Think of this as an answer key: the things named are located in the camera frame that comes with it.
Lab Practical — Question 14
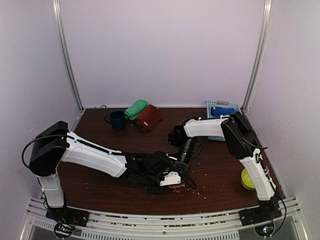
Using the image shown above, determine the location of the orange patterned towel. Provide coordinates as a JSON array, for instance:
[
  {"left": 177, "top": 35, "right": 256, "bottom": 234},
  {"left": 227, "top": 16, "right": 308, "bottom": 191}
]
[{"left": 168, "top": 182, "right": 186, "bottom": 189}]

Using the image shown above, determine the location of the blue towel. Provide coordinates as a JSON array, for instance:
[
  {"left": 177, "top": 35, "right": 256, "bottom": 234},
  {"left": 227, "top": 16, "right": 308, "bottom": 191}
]
[{"left": 210, "top": 106, "right": 236, "bottom": 117}]

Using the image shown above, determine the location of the light blue plastic basket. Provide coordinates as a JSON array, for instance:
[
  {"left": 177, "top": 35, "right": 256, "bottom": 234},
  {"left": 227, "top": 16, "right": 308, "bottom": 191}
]
[{"left": 206, "top": 100, "right": 242, "bottom": 142}]

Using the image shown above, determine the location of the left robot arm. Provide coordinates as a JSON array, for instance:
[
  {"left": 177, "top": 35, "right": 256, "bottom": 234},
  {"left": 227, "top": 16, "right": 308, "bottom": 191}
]
[{"left": 21, "top": 121, "right": 197, "bottom": 222}]

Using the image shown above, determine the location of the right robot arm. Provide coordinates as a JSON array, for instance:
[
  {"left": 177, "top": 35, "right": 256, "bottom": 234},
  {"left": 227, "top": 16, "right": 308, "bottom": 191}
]
[{"left": 168, "top": 111, "right": 281, "bottom": 221}]

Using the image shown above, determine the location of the brown rolled towel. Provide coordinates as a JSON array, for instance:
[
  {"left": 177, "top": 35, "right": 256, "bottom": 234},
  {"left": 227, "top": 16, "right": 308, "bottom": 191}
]
[{"left": 134, "top": 104, "right": 163, "bottom": 131}]

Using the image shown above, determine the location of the yellow-green bowl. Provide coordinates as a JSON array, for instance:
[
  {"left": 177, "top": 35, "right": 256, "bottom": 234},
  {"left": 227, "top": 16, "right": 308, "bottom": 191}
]
[{"left": 241, "top": 168, "right": 255, "bottom": 191}]

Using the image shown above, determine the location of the green rolled towel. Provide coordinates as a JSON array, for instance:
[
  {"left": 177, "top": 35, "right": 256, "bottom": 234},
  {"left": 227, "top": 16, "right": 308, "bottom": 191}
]
[{"left": 124, "top": 99, "right": 148, "bottom": 121}]

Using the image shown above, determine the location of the dark blue mug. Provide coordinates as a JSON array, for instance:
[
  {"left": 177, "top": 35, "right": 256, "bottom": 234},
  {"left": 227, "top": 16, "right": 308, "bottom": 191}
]
[{"left": 104, "top": 110, "right": 126, "bottom": 131}]

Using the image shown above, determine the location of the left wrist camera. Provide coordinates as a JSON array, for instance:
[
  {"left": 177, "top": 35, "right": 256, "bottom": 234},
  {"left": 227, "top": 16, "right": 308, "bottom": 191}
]
[{"left": 159, "top": 171, "right": 181, "bottom": 187}]

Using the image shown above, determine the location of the front aluminium rail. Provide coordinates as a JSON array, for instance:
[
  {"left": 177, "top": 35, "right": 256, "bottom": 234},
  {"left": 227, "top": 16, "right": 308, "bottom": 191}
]
[{"left": 18, "top": 197, "right": 310, "bottom": 240}]

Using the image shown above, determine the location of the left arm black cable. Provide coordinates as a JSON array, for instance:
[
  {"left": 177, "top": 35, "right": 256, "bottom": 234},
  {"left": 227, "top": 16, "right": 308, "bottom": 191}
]
[{"left": 21, "top": 136, "right": 126, "bottom": 171}]

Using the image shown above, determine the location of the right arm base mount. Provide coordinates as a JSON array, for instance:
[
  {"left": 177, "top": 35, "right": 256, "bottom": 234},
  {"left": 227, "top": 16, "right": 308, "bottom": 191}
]
[{"left": 239, "top": 206, "right": 282, "bottom": 238}]

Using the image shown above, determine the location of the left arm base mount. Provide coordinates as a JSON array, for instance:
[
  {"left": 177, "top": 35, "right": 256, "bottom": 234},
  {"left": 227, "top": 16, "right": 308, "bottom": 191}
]
[{"left": 45, "top": 207, "right": 90, "bottom": 239}]

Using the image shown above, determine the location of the right aluminium frame post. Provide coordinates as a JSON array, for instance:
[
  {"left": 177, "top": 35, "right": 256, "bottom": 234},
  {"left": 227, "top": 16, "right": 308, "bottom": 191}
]
[{"left": 242, "top": 0, "right": 274, "bottom": 112}]

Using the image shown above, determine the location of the aluminium frame post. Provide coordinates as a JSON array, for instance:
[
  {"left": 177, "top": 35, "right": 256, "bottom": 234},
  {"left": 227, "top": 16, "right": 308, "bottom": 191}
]
[
  {"left": 242, "top": 0, "right": 274, "bottom": 112},
  {"left": 51, "top": 0, "right": 85, "bottom": 112}
]

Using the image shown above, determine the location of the left aluminium frame post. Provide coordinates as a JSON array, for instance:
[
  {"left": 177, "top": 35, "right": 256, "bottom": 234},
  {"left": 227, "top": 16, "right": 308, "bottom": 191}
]
[{"left": 51, "top": 0, "right": 85, "bottom": 112}]

